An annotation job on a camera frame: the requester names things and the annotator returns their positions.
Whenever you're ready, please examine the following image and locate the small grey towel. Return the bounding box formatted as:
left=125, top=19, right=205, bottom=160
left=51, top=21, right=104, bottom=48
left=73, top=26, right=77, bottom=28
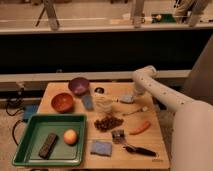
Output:
left=119, top=94, right=134, bottom=104

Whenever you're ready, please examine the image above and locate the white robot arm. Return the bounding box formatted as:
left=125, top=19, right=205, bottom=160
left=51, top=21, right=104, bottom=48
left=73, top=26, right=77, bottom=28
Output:
left=132, top=65, right=213, bottom=171

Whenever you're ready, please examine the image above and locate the small black round object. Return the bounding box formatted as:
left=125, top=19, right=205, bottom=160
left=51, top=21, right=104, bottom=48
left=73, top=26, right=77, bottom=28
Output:
left=94, top=87, right=104, bottom=94

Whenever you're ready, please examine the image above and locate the blue-grey oval object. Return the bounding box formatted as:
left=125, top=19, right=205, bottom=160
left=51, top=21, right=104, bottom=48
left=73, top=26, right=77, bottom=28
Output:
left=82, top=95, right=93, bottom=110

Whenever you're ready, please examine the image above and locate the purple bowl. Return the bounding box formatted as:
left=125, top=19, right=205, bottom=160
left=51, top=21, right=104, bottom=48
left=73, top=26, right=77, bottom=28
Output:
left=68, top=77, right=90, bottom=96

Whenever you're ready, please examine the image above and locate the pile of brown nuts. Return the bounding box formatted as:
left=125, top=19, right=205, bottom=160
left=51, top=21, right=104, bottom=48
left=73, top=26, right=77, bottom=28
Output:
left=94, top=116, right=124, bottom=132

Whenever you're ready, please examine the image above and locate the orange-brown bowl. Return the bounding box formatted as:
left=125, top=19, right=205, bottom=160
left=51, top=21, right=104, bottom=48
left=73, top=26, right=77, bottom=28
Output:
left=51, top=93, right=74, bottom=113

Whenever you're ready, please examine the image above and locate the orange carrot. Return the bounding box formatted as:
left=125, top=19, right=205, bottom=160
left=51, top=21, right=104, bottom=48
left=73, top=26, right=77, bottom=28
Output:
left=129, top=121, right=151, bottom=135

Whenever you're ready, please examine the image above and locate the blue sponge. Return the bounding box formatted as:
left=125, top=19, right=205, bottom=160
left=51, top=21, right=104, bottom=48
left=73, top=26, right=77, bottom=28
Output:
left=90, top=140, right=112, bottom=156

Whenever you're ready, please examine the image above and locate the orange round fruit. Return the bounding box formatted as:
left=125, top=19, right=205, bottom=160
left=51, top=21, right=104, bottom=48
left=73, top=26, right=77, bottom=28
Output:
left=63, top=129, right=78, bottom=145

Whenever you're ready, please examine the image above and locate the dark rectangular block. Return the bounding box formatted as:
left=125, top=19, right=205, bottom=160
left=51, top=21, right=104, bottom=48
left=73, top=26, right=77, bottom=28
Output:
left=38, top=133, right=58, bottom=159

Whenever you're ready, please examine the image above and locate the green plastic tray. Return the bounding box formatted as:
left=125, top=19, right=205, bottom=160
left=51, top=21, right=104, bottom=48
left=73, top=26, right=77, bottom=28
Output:
left=12, top=114, right=87, bottom=167

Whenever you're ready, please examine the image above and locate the blue box on floor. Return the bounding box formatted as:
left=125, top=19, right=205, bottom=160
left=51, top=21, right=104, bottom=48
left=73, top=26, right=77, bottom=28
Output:
left=22, top=105, right=38, bottom=123

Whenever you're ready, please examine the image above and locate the black cable on floor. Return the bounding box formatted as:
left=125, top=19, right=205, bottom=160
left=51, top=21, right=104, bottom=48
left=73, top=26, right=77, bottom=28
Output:
left=5, top=87, right=25, bottom=146

